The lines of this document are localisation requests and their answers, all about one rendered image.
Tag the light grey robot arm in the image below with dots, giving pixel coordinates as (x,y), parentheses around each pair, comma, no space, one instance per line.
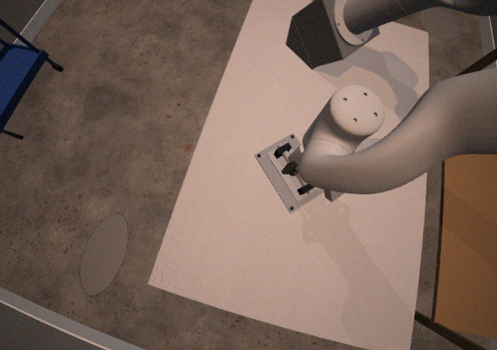
(454,117)

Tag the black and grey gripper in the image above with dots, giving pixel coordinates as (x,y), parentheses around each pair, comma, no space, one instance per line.
(295,156)

